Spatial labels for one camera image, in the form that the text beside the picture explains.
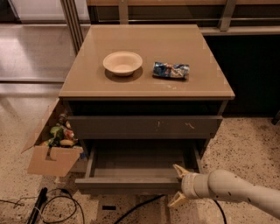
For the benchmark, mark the grey top drawer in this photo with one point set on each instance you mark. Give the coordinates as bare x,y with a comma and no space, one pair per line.
145,126

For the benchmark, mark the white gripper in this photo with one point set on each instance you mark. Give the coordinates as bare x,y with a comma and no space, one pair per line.
187,185

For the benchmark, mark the grey drawer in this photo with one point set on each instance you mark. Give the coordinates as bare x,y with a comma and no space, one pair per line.
138,166
145,126

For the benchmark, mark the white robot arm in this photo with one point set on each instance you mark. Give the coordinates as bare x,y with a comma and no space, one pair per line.
226,186

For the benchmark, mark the white paper bowl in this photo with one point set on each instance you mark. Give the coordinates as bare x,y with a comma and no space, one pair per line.
122,63

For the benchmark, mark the cardboard box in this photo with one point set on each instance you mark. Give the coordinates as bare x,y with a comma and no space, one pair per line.
55,161

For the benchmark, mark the grey drawer cabinet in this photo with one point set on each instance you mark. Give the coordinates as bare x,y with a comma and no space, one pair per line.
91,90

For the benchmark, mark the toy items in box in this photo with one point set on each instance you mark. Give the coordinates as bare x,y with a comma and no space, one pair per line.
62,134

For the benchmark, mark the blue crumpled chip bag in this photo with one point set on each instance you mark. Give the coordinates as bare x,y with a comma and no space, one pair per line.
172,71

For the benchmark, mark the small black floor tag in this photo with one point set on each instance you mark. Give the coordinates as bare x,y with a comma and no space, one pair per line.
110,208

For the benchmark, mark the black rod on floor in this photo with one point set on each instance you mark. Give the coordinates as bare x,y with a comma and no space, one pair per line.
38,204

